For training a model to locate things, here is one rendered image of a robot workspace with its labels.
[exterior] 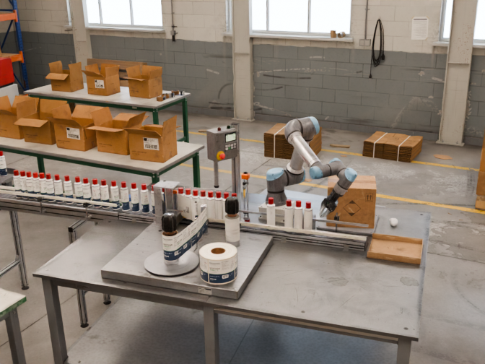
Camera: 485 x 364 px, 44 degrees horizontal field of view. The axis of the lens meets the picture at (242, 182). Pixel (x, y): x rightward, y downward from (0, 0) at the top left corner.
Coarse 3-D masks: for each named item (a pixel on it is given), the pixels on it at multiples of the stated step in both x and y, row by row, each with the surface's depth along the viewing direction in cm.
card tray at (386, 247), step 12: (372, 240) 370; (384, 240) 370; (396, 240) 369; (408, 240) 367; (420, 240) 364; (372, 252) 349; (384, 252) 356; (396, 252) 356; (408, 252) 355; (420, 252) 355
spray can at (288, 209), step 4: (288, 200) 368; (288, 204) 368; (284, 208) 370; (288, 208) 367; (292, 208) 369; (284, 212) 371; (288, 212) 368; (292, 212) 370; (284, 216) 372; (288, 216) 369; (292, 216) 371; (284, 220) 373; (288, 220) 370; (292, 220) 372; (284, 224) 373; (288, 224) 371; (292, 224) 373; (288, 232) 373
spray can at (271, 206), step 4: (268, 200) 371; (272, 200) 371; (268, 204) 372; (272, 204) 372; (268, 208) 372; (272, 208) 371; (268, 212) 373; (272, 212) 372; (268, 216) 374; (272, 216) 373; (268, 220) 375; (272, 220) 374; (268, 224) 375; (272, 224) 375
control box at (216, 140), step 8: (216, 128) 378; (224, 128) 378; (208, 136) 375; (216, 136) 369; (224, 136) 373; (208, 144) 377; (216, 144) 371; (224, 144) 375; (208, 152) 379; (216, 152) 373; (224, 152) 376; (232, 152) 380; (216, 160) 375
